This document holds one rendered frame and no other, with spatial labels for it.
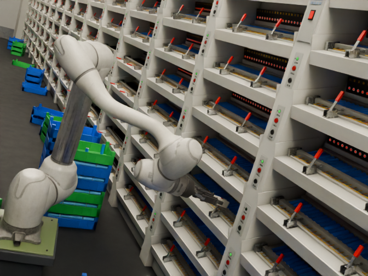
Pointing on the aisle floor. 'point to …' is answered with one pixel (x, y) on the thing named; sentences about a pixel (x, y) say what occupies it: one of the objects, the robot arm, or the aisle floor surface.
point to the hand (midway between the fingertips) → (220, 201)
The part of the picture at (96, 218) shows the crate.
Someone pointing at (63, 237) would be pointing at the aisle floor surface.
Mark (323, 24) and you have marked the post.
